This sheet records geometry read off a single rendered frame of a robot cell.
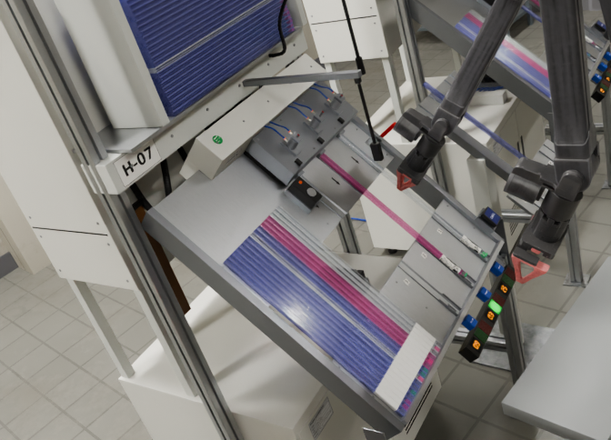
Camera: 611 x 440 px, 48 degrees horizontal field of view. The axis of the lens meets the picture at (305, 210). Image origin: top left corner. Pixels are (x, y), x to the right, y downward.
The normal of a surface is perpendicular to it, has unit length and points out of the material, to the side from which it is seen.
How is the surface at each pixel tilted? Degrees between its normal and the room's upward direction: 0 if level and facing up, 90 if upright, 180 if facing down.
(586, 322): 0
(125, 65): 90
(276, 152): 48
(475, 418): 0
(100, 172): 90
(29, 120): 90
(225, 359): 0
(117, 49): 90
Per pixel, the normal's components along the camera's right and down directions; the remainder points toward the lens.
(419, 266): 0.41, -0.53
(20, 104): -0.51, 0.54
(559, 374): -0.29, -0.84
